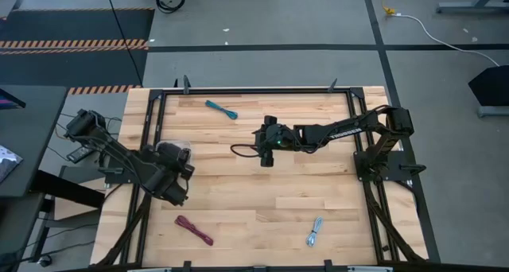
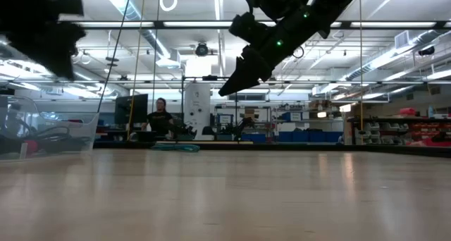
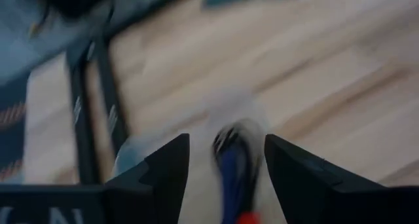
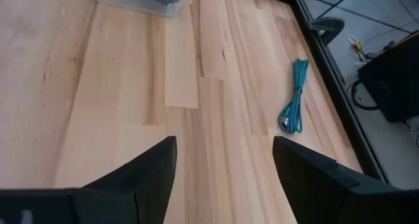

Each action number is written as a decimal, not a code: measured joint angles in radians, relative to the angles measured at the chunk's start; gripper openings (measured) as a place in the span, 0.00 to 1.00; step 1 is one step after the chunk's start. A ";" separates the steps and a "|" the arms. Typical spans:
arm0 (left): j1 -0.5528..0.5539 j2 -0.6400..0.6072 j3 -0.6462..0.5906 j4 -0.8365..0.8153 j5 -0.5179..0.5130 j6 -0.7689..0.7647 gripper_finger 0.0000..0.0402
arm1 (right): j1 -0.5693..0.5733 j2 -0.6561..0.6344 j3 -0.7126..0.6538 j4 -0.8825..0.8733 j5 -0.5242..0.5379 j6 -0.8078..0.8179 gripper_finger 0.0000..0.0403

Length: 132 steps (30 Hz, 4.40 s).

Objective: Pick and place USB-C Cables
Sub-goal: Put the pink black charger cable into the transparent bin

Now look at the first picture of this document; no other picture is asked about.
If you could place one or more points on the dark laptop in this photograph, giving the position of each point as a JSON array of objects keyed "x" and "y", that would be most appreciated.
[{"x": 10, "y": 99}]

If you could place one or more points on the grey table leg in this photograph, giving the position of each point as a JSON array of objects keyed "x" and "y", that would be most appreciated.
[{"x": 469, "y": 6}]

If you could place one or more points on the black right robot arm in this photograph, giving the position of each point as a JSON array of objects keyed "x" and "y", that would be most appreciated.
[{"x": 342, "y": 130}]

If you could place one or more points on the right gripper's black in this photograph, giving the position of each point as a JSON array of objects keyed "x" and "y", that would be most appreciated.
[{"x": 278, "y": 137}]

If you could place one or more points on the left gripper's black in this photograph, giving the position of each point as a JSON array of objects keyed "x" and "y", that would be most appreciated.
[{"x": 171, "y": 180}]

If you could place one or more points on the clear plastic bin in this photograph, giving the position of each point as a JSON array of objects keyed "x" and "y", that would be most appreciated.
[{"x": 187, "y": 145}]

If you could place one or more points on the black power brick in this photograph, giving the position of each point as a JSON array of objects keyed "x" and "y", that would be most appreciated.
[{"x": 79, "y": 154}]

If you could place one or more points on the black desk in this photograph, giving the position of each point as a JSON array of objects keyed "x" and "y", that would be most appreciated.
[{"x": 36, "y": 137}]

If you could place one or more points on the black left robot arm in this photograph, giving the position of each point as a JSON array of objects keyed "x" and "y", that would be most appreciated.
[{"x": 119, "y": 156}]

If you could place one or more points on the silver aluminium bracket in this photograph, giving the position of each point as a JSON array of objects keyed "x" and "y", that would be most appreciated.
[{"x": 370, "y": 269}]

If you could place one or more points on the yellow plug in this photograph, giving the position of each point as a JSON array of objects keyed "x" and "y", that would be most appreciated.
[{"x": 389, "y": 10}]

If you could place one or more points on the black stand base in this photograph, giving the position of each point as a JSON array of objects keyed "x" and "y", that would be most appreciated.
[{"x": 491, "y": 89}]

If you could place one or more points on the black white patterned pad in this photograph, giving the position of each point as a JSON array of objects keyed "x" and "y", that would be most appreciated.
[{"x": 8, "y": 162}]

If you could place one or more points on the black aluminium table frame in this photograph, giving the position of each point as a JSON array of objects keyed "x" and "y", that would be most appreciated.
[{"x": 254, "y": 91}]

